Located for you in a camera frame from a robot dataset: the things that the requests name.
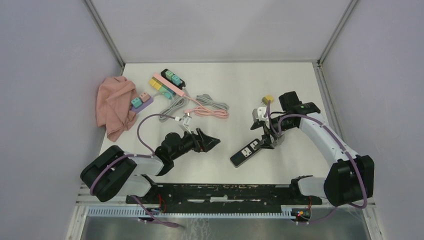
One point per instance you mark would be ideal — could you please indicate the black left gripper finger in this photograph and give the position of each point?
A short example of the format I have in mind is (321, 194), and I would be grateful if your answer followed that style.
(200, 135)
(207, 143)

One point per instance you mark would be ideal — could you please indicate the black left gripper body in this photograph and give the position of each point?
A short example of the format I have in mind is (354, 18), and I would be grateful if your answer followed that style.
(197, 146)

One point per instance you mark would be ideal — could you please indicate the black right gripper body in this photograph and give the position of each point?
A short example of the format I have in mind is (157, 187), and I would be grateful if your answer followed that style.
(274, 126)

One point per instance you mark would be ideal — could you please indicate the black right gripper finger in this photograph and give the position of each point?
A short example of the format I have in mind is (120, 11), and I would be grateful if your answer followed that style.
(258, 124)
(265, 144)

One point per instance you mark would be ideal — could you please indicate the yellow usb charger plug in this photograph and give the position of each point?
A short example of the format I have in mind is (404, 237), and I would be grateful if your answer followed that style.
(267, 99)

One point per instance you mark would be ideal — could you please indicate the black power strip white sockets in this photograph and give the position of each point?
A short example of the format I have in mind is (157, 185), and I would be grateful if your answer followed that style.
(245, 153)

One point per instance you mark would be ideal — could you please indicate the pink power strip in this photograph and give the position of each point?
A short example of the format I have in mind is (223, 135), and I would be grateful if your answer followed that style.
(169, 85)

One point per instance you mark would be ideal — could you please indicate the purple power strip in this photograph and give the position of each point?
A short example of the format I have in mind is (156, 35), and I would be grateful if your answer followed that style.
(145, 104)

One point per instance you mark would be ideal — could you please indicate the teal usb charger plug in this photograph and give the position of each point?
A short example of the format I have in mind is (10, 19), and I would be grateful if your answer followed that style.
(136, 103)

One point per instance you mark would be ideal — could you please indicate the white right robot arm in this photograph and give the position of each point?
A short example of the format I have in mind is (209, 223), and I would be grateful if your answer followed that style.
(350, 180)

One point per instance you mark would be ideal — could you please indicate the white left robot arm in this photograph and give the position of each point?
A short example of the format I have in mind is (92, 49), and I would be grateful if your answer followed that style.
(119, 173)

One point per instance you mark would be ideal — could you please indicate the teal charger on pink strip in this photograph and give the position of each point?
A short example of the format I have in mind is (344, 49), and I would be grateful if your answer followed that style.
(169, 94)

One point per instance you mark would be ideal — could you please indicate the green charger on pink strip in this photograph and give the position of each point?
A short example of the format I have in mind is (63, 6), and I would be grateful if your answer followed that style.
(163, 89)

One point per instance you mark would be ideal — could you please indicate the teal charger on far strip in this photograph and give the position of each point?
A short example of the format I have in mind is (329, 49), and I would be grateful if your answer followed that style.
(169, 75)

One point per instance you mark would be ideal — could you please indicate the pink cloth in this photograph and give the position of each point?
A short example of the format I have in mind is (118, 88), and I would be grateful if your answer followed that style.
(113, 106)

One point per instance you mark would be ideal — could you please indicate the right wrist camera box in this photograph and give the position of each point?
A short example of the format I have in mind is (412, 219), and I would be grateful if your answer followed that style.
(260, 114)

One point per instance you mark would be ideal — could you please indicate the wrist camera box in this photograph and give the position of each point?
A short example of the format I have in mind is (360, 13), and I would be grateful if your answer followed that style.
(184, 123)
(260, 114)

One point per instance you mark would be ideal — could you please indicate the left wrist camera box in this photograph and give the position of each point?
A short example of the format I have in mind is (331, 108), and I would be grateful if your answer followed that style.
(184, 123)

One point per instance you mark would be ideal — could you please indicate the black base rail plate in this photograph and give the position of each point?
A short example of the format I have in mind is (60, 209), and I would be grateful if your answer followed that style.
(196, 198)

